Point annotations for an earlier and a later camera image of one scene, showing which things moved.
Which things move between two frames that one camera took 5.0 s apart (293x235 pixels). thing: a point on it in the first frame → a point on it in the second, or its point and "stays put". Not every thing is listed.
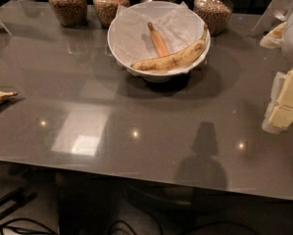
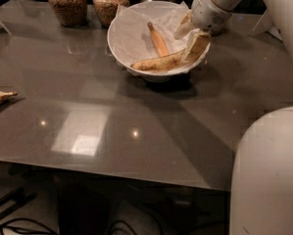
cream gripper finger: [273, 38] → [205, 15]
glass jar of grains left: [70, 5] stays put
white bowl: [159, 40] stays put
